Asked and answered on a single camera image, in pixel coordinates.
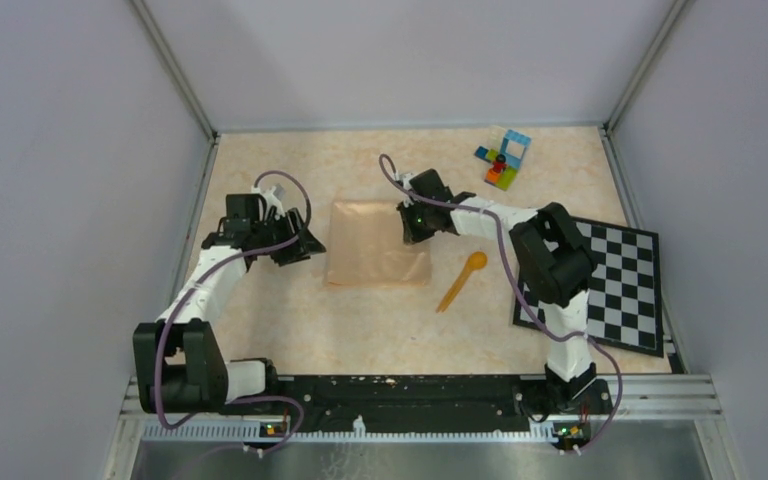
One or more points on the aluminium frame profile front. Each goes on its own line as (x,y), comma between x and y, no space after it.
(647,398)

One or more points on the peach cloth napkin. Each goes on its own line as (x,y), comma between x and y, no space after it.
(366,249)

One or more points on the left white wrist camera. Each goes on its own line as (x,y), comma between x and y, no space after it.
(276,193)

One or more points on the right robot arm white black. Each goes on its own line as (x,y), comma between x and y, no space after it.
(555,263)

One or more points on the orange plastic spoon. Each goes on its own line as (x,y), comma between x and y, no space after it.
(475,261)

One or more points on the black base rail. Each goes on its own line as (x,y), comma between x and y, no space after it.
(422,404)

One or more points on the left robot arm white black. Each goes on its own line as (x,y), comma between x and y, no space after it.
(179,365)

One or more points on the colourful toy brick model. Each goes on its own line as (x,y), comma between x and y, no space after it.
(504,154)

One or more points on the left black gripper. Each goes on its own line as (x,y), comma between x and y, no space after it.
(299,249)

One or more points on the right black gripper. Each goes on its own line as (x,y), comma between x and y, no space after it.
(410,235)

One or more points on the black white checkerboard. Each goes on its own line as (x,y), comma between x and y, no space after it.
(625,303)

